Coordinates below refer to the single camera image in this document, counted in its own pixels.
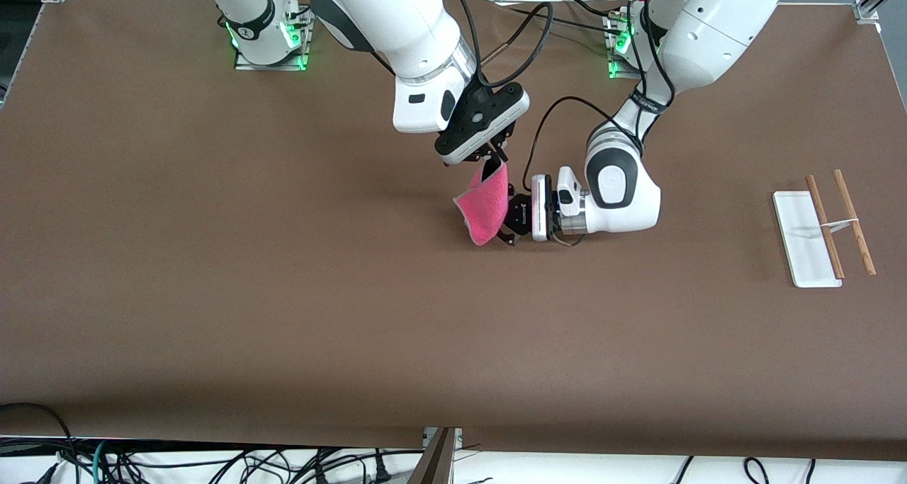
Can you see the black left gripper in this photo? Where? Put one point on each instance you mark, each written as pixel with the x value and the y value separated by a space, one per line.
pixel 518 217

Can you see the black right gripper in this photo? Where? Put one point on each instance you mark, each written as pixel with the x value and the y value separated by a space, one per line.
pixel 490 155

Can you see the pink towel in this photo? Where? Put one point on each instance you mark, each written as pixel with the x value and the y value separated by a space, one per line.
pixel 485 211

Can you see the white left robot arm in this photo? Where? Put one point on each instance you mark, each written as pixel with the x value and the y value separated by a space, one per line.
pixel 708 37

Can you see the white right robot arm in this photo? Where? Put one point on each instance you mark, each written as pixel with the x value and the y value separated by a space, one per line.
pixel 397 23

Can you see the brown table cover sheet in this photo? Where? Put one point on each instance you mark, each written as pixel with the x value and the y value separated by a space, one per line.
pixel 283 293

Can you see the wooden chopsticks pair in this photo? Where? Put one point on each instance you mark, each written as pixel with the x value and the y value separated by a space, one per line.
pixel 801 243

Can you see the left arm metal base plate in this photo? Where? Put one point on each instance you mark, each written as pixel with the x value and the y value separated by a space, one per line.
pixel 613 71

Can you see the metal table frame bracket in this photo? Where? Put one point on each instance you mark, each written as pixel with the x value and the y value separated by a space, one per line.
pixel 438 459

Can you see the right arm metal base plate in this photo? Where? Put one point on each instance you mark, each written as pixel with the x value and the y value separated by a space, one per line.
pixel 241 64

